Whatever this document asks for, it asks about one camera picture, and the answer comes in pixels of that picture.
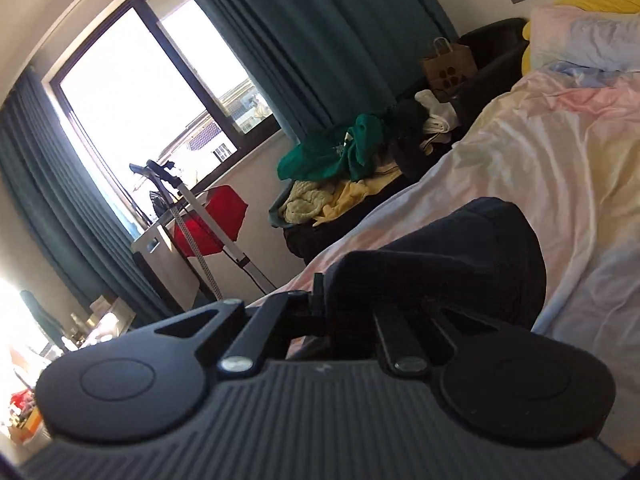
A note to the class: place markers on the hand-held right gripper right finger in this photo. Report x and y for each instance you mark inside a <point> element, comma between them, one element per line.
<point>400,335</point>

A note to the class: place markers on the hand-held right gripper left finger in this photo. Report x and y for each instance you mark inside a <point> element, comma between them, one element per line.
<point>270,320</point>

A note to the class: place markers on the black pants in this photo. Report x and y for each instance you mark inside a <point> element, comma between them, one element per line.
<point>450,260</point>

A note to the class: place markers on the black clothes heap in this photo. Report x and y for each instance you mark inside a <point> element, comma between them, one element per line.
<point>410,155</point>

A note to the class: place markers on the white clothes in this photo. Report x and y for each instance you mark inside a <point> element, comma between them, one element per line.
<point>442,110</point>

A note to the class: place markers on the standing garment steamer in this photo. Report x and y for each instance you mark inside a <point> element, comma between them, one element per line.
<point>246,261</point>

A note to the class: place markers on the white air purifier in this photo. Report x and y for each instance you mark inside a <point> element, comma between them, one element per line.
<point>170,280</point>

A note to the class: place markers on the red cloth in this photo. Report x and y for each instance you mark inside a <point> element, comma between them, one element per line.
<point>210,220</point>

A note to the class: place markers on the cream knitted garment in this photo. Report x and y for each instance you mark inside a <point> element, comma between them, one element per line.
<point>305,202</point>

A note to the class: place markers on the yellow cloth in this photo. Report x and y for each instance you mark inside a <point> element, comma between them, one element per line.
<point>357,190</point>

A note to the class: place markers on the cream box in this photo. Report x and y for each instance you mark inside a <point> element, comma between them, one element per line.
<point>117,310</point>

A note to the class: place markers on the white vanity table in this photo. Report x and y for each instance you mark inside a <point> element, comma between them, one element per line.
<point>112,330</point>

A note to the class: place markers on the green garment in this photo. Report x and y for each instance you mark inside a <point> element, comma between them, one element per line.
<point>320,160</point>

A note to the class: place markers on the wavy teal table mirror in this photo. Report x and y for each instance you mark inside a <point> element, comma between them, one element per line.
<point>42,317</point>

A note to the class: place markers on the bed with pastel sheet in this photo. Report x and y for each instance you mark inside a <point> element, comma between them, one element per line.
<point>550,160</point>

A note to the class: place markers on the teal curtain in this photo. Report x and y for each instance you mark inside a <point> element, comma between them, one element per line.
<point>325,35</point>
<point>50,185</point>

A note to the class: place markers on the orange box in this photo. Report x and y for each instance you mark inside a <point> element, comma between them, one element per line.
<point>30,417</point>

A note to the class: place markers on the brown paper bag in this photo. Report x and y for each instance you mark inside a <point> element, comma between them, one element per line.
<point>450,67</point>

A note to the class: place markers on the black framed window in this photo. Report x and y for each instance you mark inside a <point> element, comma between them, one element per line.
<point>125,85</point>

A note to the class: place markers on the black armchair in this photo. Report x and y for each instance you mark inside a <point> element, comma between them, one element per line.
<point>495,45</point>

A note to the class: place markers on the pastel pillow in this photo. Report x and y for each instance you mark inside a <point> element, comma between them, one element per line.
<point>590,35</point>

